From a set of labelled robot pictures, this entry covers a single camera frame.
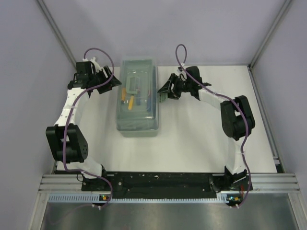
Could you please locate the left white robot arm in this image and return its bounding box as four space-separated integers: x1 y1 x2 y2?
46 58 121 190

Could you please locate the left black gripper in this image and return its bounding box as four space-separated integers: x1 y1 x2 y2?
90 67 122 95

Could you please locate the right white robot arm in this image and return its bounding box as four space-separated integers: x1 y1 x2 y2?
158 66 255 190

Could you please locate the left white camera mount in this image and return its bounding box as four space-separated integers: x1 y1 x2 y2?
83 57 103 73

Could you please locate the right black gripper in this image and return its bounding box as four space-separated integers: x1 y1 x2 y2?
157 74 191 100

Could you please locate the green cantilever tool box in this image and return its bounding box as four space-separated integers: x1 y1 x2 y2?
116 56 160 138

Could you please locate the blue red precision screwdriver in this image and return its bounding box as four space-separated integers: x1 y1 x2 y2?
136 95 141 105

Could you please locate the grey slotted cable duct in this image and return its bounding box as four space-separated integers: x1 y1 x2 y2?
48 193 229 203

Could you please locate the aluminium frame rail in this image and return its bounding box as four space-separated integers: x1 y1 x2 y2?
39 172 300 193

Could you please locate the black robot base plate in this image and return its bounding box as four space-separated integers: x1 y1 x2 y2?
81 170 254 194

